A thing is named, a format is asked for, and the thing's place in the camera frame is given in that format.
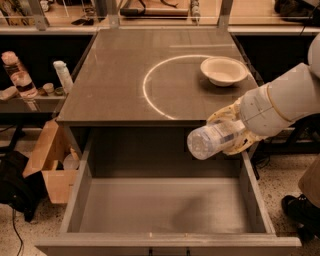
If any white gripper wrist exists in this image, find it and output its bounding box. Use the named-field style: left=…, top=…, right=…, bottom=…
left=207, top=84, right=290, bottom=155

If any clear blue plastic bottle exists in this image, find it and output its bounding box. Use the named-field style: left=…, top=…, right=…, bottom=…
left=187, top=120, right=245, bottom=160

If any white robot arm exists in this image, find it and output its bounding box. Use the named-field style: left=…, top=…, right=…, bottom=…
left=188, top=36, right=320, bottom=157

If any grey drawer cabinet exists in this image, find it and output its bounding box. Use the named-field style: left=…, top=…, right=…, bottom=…
left=58, top=29, right=257, bottom=178

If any open grey top drawer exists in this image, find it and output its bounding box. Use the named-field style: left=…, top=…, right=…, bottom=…
left=36, top=128, right=301, bottom=256

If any white bottle on shelf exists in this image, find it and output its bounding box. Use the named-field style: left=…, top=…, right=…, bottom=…
left=53, top=60, right=73, bottom=94

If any red labelled bottle on shelf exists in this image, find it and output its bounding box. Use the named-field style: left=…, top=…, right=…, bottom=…
left=1, top=51, right=38, bottom=99

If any white paper bowl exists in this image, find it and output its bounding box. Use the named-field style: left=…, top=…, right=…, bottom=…
left=200, top=56, right=248, bottom=87

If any brown trouser leg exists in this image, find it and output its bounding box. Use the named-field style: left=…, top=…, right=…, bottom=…
left=298, top=161, right=320, bottom=208

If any black shoe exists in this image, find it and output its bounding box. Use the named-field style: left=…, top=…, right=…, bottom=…
left=281, top=194, right=320, bottom=243

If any black device on back table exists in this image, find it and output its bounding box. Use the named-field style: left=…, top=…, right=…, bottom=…
left=120, top=0, right=190, bottom=17

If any wooden box on floor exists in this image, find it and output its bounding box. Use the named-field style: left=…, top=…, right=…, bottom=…
left=23, top=120, right=78, bottom=204

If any small jar on shelf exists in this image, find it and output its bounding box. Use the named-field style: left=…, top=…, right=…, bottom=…
left=43, top=83, right=55, bottom=95

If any black bag on floor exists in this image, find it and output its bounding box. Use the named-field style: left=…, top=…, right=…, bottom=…
left=0, top=151, right=47, bottom=222

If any pale object on shelf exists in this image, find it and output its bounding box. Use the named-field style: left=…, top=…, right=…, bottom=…
left=0, top=86, right=18, bottom=101

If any black cable on floor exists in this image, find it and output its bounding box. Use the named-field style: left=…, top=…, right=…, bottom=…
left=11, top=208, right=25, bottom=256

